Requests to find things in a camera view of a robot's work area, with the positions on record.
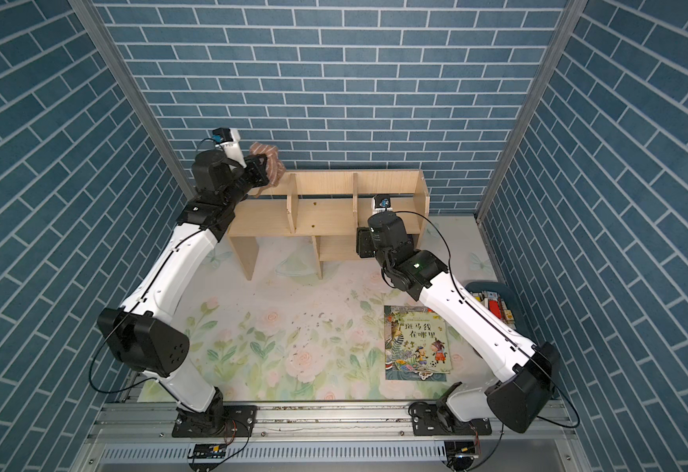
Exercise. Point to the colourful children's picture book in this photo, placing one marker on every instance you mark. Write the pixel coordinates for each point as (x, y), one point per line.
(416, 345)

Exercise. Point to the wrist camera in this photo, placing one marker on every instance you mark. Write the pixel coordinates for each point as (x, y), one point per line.
(228, 139)
(381, 203)

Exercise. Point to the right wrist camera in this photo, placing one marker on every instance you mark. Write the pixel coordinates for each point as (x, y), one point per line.
(381, 203)

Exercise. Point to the small green circuit board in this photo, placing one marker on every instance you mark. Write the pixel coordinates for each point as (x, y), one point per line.
(207, 452)

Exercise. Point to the floral table mat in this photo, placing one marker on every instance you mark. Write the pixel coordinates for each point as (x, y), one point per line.
(303, 330)

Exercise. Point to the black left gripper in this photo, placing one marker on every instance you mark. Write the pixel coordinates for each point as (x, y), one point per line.
(255, 170)

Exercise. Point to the teal plastic storage bin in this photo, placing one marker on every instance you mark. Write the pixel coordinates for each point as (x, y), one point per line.
(501, 300)

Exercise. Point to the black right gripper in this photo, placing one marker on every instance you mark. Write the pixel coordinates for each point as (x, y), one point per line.
(364, 241)

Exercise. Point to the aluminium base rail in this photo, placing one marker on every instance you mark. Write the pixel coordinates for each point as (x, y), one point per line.
(330, 436)

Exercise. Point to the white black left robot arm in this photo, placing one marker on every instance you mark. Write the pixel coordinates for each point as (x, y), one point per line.
(143, 332)

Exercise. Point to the light wooden bookshelf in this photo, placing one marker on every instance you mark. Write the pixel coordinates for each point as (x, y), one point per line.
(326, 207)

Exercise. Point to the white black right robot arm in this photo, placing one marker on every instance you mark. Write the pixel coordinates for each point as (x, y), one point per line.
(525, 371)

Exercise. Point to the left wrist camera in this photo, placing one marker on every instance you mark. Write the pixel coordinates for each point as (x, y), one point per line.
(228, 139)

